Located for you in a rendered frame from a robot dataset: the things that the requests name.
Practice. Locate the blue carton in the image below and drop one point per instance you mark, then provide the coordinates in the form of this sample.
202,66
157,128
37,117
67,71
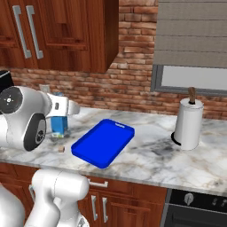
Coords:
60,125

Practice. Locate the black appliance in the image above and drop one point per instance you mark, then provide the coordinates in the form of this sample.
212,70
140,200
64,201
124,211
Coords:
5,80

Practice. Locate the wooden paper towel holder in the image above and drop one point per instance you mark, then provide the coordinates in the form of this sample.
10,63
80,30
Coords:
192,95

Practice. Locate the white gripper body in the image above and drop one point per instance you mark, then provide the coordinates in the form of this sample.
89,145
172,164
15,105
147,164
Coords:
74,108

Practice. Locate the blue tray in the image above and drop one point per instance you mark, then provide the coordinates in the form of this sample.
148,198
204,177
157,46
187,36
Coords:
102,143

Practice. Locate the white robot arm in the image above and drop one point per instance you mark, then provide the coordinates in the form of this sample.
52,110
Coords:
26,130

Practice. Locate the black oven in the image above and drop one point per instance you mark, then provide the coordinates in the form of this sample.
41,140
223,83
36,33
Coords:
196,209

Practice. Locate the white wall outlet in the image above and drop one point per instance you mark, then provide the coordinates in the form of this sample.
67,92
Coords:
44,88

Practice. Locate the wooden base cupboard door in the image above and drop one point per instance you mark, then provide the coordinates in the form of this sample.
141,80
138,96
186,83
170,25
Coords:
130,212
88,211
17,189

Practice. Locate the grey framed window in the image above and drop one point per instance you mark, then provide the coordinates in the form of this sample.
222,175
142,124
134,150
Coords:
192,79

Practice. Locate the wooden drawer front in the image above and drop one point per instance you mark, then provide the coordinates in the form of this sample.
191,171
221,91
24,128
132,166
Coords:
133,192
16,170

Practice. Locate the wooden wall cupboard door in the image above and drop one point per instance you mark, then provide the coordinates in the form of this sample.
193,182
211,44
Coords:
7,32
65,32

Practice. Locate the grey window blind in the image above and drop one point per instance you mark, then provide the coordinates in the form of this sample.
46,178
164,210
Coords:
192,32

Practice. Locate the white paper towel roll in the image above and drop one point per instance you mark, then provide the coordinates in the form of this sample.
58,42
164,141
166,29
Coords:
189,124

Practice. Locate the grey oven knob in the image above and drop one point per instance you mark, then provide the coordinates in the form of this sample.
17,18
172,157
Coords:
188,199

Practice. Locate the brown sugar cube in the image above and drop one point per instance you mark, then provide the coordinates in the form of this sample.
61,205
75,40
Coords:
61,149

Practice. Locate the wooden wall cupboard body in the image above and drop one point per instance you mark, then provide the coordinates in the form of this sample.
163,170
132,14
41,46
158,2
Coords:
107,32

